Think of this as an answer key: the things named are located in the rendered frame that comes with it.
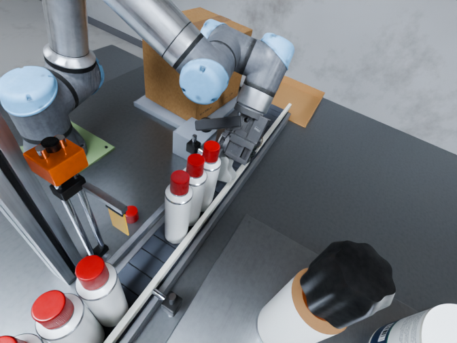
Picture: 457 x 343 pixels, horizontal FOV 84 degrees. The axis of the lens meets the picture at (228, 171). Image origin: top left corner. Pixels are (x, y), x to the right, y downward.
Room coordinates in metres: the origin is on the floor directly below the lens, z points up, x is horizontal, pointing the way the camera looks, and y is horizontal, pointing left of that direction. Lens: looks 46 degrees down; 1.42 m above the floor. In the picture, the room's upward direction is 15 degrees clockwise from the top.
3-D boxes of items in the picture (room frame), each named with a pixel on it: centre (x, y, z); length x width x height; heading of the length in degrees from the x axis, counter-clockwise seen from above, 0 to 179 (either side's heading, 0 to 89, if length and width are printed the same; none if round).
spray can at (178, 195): (0.28, 0.08, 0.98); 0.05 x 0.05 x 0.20
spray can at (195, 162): (0.33, 0.06, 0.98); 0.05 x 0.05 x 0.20
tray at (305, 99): (1.11, -0.18, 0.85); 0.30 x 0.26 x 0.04; 162
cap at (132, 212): (0.32, 0.21, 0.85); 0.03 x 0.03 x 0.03
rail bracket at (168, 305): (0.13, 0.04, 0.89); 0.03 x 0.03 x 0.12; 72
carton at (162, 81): (0.90, 0.22, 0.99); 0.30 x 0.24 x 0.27; 158
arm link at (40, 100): (0.45, 0.49, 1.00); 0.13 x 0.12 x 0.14; 177
